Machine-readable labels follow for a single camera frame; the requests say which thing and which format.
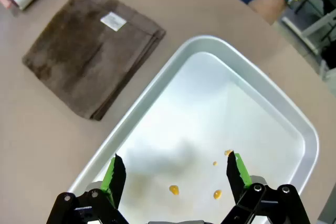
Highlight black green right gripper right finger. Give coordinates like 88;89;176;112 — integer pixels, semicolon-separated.
219;152;311;224

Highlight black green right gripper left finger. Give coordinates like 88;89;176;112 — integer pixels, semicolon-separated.
46;153;127;224

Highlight brown towel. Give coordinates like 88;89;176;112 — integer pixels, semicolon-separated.
22;0;166;122

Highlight person's left hand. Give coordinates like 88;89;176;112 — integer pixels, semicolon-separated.
247;0;287;25

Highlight silver metal tray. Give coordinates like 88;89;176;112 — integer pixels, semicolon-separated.
67;35;320;224

